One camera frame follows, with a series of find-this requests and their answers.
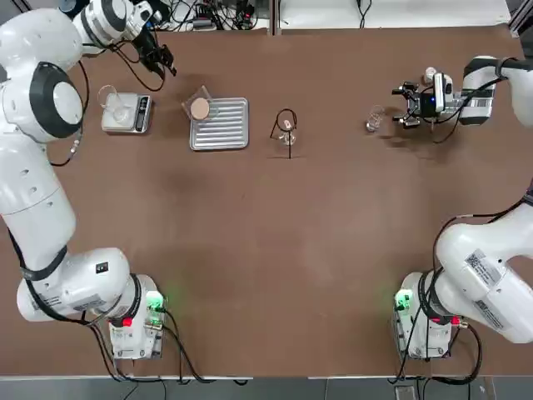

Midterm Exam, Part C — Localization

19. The asbestos wire net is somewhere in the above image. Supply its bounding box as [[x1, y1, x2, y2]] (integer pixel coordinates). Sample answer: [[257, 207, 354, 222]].
[[182, 85, 218, 123]]

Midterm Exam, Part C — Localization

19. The black wire tripod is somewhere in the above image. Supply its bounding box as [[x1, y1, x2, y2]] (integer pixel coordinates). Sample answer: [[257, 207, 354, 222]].
[[269, 107, 300, 161]]

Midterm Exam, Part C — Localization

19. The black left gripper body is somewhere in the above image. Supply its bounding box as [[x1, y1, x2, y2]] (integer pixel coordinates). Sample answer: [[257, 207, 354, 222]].
[[136, 25, 164, 63]]

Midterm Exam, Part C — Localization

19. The silver digital scale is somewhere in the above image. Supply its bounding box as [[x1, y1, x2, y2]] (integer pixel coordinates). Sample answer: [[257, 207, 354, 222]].
[[101, 92, 153, 135]]

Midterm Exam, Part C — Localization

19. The small glass beaker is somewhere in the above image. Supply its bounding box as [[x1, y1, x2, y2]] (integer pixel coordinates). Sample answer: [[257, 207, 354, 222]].
[[365, 104, 385, 133]]

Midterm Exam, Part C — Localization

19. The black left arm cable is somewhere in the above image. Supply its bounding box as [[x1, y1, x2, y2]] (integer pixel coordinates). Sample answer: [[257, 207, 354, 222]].
[[48, 57, 89, 168]]

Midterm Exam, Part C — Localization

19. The aluminium frame post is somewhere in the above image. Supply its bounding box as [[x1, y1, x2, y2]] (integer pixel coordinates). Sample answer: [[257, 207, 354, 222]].
[[268, 0, 281, 37]]

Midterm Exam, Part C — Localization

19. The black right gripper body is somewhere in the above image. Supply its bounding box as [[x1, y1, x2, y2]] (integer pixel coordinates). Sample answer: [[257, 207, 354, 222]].
[[410, 92, 438, 123]]

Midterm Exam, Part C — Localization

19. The large glass beaker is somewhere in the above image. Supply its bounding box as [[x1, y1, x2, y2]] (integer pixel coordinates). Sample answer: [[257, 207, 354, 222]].
[[97, 84, 130, 126]]

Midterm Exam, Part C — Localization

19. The ribbed metal tray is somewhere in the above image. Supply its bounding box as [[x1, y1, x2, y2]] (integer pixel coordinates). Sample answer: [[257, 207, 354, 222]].
[[189, 97, 251, 151]]

